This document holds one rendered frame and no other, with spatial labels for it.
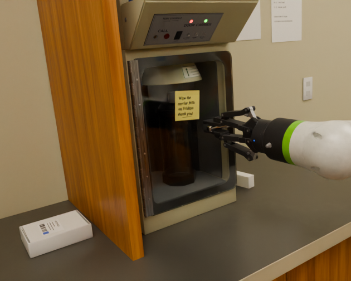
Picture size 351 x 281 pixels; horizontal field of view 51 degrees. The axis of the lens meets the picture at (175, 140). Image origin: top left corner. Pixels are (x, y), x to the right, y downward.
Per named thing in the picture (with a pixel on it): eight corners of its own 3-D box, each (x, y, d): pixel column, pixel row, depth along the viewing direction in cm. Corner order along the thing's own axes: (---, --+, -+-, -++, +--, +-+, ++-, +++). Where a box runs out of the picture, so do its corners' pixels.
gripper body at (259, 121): (287, 153, 82) (257, 146, 90) (286, 116, 80) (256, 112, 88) (264, 161, 78) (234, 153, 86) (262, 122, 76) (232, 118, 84)
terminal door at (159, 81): (146, 217, 94) (128, 58, 85) (235, 187, 110) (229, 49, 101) (147, 218, 94) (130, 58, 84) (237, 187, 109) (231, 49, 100)
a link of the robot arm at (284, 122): (278, 126, 71) (279, 171, 73) (316, 114, 76) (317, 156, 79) (255, 122, 76) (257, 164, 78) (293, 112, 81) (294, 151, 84)
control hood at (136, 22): (123, 50, 84) (118, 4, 82) (230, 42, 101) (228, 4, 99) (147, 47, 75) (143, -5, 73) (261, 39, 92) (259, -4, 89)
